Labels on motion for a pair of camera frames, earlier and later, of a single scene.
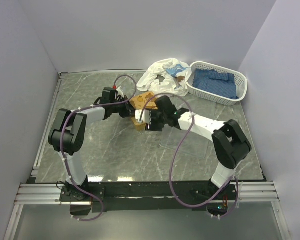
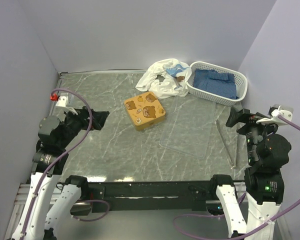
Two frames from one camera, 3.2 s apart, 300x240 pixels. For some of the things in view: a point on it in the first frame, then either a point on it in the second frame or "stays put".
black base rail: [102, 196] stays put
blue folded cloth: [221, 84] stays put
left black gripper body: [122, 109] → [74, 123]
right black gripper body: [158, 120] → [250, 127]
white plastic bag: [176, 72] stays put
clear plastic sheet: [172, 137] stays put
